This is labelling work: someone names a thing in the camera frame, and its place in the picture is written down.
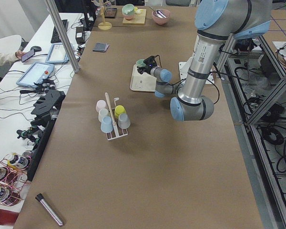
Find folded grey cloth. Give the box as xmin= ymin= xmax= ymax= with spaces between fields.
xmin=92 ymin=42 xmax=109 ymax=52

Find stacked green pink bowls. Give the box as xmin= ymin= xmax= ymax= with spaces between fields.
xmin=122 ymin=4 xmax=135 ymax=20

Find person in cream sweater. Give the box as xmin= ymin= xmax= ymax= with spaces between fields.
xmin=0 ymin=35 xmax=25 ymax=66

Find black plastic stand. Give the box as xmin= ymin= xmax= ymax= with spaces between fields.
xmin=31 ymin=90 xmax=66 ymax=127

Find dark smartphone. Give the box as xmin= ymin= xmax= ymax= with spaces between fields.
xmin=21 ymin=49 xmax=35 ymax=62

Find light blue cup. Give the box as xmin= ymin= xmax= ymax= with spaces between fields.
xmin=101 ymin=116 xmax=113 ymax=134

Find yellow cup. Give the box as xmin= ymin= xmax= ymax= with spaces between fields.
xmin=114 ymin=105 xmax=126 ymax=119

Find cream white cup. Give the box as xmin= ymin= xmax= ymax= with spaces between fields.
xmin=98 ymin=108 xmax=110 ymax=122

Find mint green cup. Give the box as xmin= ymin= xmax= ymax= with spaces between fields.
xmin=136 ymin=59 xmax=146 ymax=67

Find wooden rack handle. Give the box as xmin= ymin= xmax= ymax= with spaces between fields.
xmin=105 ymin=92 xmax=116 ymax=127

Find wooden cutting board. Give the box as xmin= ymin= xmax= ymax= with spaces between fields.
xmin=123 ymin=9 xmax=146 ymax=25

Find black computer mouse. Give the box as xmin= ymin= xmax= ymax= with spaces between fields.
xmin=30 ymin=46 xmax=42 ymax=52

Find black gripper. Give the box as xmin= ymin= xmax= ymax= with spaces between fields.
xmin=137 ymin=56 xmax=157 ymax=74

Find black power adapter box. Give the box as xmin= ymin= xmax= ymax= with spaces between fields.
xmin=75 ymin=26 xmax=86 ymax=45

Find grey cup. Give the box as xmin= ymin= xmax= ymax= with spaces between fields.
xmin=118 ymin=113 xmax=131 ymax=129

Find black metal cylinder tool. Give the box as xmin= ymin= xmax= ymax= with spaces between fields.
xmin=35 ymin=193 xmax=64 ymax=227

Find blue teach pendant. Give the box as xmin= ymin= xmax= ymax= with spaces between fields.
xmin=16 ymin=62 xmax=55 ymax=87
xmin=45 ymin=43 xmax=69 ymax=64

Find cream rabbit tray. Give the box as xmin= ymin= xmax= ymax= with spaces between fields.
xmin=130 ymin=64 xmax=156 ymax=92

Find far blue teach pendant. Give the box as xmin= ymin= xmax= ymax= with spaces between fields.
xmin=45 ymin=43 xmax=69 ymax=64

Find pink bowl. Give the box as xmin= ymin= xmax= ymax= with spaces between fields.
xmin=152 ymin=9 xmax=171 ymax=25

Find pink cup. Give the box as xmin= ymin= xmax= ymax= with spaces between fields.
xmin=95 ymin=100 xmax=107 ymax=112

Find wooden mug tree stand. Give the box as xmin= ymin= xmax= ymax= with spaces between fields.
xmin=92 ymin=0 xmax=112 ymax=31

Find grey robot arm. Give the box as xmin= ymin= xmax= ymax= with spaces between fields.
xmin=137 ymin=0 xmax=272 ymax=121

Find near blue teach pendant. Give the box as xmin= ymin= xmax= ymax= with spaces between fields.
xmin=16 ymin=62 xmax=55 ymax=87

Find white wire cup rack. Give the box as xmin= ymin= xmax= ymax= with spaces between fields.
xmin=104 ymin=97 xmax=129 ymax=141

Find dark framed tray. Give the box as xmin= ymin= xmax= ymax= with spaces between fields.
xmin=104 ymin=8 xmax=117 ymax=19

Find aluminium frame post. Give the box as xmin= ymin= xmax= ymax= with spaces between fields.
xmin=45 ymin=0 xmax=80 ymax=73

